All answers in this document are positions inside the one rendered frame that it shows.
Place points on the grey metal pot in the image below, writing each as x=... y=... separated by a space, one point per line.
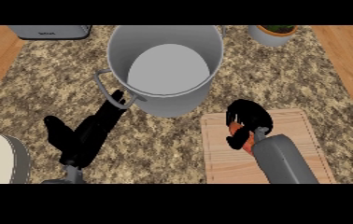
x=165 y=69

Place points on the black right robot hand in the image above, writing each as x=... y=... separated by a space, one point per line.
x=249 y=114

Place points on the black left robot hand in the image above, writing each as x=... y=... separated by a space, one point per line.
x=87 y=134

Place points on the silver toaster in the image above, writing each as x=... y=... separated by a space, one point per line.
x=50 y=31

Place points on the cream plate with grey rim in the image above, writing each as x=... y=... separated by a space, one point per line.
x=10 y=160

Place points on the orange sweet potato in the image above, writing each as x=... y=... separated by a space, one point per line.
x=242 y=137

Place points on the grey potted plant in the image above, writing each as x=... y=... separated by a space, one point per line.
x=273 y=34

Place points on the pale wooden cutting board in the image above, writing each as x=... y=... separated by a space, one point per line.
x=220 y=159

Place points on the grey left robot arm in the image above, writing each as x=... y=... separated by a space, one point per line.
x=68 y=175

